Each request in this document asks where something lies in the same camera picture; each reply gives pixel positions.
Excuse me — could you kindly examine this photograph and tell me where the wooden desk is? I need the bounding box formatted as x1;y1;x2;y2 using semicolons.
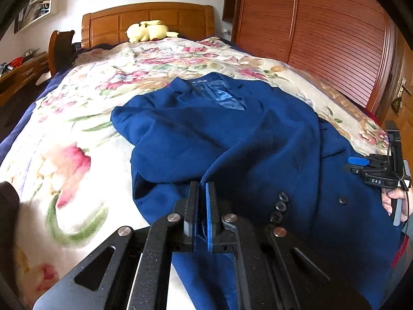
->
0;53;50;107

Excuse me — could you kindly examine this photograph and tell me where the yellow plush toy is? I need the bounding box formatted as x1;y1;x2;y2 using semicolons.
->
125;20;179;43

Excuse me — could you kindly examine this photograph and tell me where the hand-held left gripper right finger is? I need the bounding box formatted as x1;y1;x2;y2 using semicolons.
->
206;182;371;310

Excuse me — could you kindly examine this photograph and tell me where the floral blanket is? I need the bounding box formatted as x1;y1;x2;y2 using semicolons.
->
0;36;389;310

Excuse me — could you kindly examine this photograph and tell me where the wooden door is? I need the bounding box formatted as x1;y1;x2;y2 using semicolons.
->
381;32;413;136

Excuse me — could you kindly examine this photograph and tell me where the navy bed sheet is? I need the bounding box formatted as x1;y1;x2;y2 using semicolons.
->
0;71;62;165

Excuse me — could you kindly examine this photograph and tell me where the wooden headboard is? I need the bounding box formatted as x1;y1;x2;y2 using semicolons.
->
81;2;215;49

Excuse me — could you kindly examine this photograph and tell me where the person's grey clothing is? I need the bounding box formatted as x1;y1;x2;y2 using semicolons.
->
389;213;413;310

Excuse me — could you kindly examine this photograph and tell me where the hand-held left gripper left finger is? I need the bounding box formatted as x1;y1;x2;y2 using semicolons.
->
32;181;201;310

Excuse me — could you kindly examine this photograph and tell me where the black cloth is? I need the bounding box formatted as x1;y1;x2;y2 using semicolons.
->
0;181;20;298

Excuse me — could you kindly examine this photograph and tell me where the wooden chair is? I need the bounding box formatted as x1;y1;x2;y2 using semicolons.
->
48;30;75;76

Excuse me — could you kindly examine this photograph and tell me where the wooden slatted wardrobe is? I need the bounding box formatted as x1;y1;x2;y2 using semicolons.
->
223;0;397;120

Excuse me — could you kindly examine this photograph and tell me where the white wall shelf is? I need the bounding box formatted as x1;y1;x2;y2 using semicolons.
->
14;0;60;34

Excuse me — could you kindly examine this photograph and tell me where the metal door handle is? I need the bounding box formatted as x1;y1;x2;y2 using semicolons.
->
396;77;413;96

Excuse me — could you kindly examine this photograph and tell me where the blue suit jacket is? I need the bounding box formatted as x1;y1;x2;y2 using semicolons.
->
110;73;402;310

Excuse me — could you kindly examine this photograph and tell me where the person's right hand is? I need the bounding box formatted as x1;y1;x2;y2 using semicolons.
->
382;189;410;222

